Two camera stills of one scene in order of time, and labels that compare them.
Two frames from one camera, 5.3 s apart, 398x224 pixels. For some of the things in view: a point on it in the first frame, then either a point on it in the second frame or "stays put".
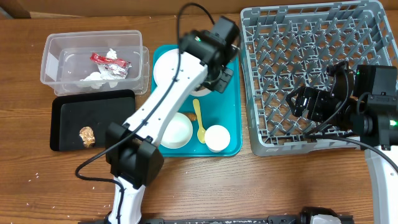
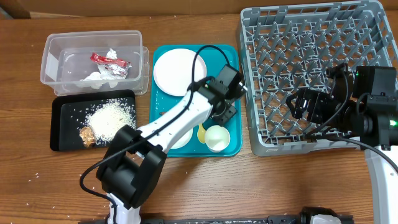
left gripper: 221,85 to 231,111
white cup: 217,138 stays put
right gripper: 316,98 stays put
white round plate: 166,67 stays put
